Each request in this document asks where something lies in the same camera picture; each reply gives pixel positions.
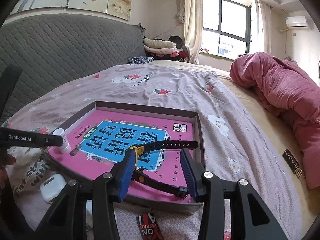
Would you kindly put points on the grey quilted headboard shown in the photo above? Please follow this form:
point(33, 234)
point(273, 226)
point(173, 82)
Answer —
point(54, 49)

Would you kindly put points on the window with dark frame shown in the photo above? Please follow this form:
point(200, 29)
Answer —
point(226, 28)

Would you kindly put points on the grey cardboard box tray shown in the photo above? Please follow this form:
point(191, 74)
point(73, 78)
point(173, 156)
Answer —
point(197, 155)

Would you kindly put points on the black gold label tag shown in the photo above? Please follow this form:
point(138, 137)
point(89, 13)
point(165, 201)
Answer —
point(292, 163)

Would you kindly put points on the cream curtain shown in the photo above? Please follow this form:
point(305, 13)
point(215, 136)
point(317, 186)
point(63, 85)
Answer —
point(193, 26)

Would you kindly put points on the white earbuds case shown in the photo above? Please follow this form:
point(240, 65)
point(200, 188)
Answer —
point(51, 187)

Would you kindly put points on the folded clothes stack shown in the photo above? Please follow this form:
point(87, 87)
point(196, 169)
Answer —
point(173, 49)

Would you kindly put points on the white air conditioner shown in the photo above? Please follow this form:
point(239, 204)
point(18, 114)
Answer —
point(296, 22)

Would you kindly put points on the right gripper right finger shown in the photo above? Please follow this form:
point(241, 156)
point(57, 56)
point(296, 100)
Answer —
point(250, 216)

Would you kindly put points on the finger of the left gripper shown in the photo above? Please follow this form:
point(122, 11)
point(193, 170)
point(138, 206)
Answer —
point(13, 137)

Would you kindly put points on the red pink quilt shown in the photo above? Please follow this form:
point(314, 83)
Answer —
point(287, 92)

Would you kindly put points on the blue patterned cloth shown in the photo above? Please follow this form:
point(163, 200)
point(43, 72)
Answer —
point(140, 60)

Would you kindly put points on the black yellow digital watch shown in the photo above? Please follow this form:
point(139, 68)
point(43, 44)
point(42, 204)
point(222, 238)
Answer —
point(158, 174)

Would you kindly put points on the pink children's book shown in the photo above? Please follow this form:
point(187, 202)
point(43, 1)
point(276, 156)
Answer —
point(100, 137)

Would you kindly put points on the person's left hand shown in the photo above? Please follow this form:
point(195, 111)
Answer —
point(8, 161)

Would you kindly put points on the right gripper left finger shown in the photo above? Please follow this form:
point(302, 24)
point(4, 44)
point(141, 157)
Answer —
point(66, 217)

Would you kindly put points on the red black lighter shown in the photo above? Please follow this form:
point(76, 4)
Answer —
point(148, 227)

